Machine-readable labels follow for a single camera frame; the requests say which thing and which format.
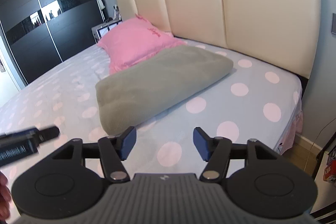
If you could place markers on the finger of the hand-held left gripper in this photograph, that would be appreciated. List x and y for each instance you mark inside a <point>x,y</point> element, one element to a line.
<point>48,133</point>

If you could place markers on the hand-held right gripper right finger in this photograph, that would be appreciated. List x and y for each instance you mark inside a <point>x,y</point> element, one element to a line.
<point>200,144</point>

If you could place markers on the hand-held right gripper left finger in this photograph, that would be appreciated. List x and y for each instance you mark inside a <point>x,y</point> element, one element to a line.
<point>128,141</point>

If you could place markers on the beige fleece hoodie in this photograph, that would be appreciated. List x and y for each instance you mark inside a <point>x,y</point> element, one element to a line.
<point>157,77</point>

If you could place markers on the person's left hand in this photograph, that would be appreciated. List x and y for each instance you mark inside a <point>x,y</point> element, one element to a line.
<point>4,192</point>

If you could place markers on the polka dot bed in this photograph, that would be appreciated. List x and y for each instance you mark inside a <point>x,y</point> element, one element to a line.
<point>236,108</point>

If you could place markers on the white door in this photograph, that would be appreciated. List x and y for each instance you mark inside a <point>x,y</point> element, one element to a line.
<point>9,79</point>

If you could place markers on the pink bed skirt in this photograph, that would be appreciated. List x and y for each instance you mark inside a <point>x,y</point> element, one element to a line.
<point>294,129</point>

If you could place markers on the pink pillow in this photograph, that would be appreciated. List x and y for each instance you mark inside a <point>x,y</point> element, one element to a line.
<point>131,40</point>

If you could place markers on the white nightstand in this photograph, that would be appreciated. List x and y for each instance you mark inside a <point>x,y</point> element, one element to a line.
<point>98,31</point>

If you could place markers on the dark sliding wardrobe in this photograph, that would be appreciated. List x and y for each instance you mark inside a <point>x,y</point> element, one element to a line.
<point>39,16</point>

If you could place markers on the black shelf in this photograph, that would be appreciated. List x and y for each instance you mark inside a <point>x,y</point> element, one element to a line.
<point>321,161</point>

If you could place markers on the red and blue box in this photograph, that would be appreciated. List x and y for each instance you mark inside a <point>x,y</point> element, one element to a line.
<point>330,165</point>

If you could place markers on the cream padded headboard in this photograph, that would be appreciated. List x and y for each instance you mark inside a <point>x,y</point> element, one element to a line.
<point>236,3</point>

